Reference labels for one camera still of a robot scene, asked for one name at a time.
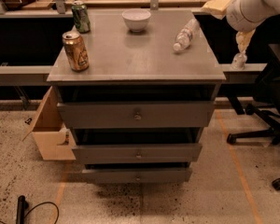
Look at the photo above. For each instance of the orange gold soda can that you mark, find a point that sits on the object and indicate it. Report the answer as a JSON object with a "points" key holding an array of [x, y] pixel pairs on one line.
{"points": [[75, 50]]}

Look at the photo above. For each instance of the open cardboard box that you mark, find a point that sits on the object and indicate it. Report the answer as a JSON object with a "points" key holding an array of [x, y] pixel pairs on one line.
{"points": [[53, 139]]}

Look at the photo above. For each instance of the black cylinder tool on floor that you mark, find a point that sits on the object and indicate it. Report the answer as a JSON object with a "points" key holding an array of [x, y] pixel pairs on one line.
{"points": [[22, 205]]}

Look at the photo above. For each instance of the grey drawer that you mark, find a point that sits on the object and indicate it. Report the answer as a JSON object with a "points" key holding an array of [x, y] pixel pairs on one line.
{"points": [[150, 175], [137, 153], [113, 115]]}

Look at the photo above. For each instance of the middle grey drawer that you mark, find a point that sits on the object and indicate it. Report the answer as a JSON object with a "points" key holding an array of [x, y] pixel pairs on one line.
{"points": [[137, 153]]}

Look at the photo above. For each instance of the grey drawer cabinet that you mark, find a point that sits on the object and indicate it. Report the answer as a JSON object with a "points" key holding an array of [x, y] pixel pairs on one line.
{"points": [[138, 67]]}

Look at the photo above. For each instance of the bottom grey drawer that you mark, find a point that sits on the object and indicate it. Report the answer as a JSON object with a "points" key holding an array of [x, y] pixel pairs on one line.
{"points": [[150, 175]]}

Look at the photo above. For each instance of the top grey drawer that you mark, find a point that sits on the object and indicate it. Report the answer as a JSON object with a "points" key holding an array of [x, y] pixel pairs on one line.
{"points": [[113, 115]]}

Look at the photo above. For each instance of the green soda can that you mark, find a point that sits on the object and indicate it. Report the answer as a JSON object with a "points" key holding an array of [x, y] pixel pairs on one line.
{"points": [[81, 18]]}

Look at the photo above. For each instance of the white ceramic bowl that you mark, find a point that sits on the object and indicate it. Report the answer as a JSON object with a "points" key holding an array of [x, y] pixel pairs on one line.
{"points": [[136, 19]]}

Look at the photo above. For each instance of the black office chair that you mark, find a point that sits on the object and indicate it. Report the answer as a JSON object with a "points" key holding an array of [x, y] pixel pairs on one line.
{"points": [[268, 90]]}

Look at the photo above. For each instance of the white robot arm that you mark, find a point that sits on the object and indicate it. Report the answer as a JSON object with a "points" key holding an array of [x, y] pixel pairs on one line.
{"points": [[244, 16]]}

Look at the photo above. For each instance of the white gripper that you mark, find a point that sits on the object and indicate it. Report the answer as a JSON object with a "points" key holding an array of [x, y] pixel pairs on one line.
{"points": [[238, 17]]}

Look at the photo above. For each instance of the small white spray bottle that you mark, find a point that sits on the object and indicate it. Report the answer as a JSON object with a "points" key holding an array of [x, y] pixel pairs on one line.
{"points": [[238, 62]]}

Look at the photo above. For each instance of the clear plastic water bottle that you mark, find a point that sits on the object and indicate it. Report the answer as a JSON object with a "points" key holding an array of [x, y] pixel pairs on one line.
{"points": [[186, 35]]}

